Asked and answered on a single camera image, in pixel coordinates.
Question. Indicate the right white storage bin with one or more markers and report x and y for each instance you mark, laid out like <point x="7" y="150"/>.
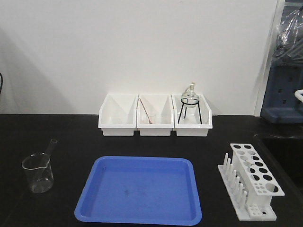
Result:
<point x="190" y="126"/>

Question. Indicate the left white storage bin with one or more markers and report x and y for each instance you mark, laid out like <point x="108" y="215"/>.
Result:
<point x="117" y="115"/>

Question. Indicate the small clear beaker in bin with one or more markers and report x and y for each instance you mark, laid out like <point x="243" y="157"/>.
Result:
<point x="144" y="119"/>

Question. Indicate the white storage bin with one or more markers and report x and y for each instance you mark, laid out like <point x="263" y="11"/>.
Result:
<point x="117" y="115"/>
<point x="190" y="126"/>
<point x="160" y="105"/>

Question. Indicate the glass flask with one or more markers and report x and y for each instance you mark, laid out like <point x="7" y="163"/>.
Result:
<point x="189" y="98"/>

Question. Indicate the grey-blue pegboard drying rack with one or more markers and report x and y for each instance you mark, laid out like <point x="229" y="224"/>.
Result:
<point x="279" y="104"/>

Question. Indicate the black lab sink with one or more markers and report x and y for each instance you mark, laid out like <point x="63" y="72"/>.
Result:
<point x="288" y="153"/>

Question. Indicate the red glass rod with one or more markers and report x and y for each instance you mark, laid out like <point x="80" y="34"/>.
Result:
<point x="145" y="111"/>

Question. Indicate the clear glass test tube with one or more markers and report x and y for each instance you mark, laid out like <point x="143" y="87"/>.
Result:
<point x="51" y="146"/>

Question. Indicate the white lab faucet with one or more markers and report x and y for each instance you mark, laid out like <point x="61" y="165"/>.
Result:
<point x="299" y="95"/>

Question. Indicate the white test tube rack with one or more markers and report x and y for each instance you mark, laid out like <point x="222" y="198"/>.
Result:
<point x="249" y="183"/>

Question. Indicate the plastic bag of pegs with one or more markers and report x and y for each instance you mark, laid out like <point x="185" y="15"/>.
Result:
<point x="289" y="43"/>

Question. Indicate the blue plastic tray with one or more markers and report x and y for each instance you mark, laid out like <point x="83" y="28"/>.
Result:
<point x="140" y="190"/>

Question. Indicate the middle white storage bin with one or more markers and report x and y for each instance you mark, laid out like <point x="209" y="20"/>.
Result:
<point x="160" y="105"/>

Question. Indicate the clear glass beaker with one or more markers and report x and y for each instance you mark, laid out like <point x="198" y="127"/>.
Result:
<point x="38" y="172"/>

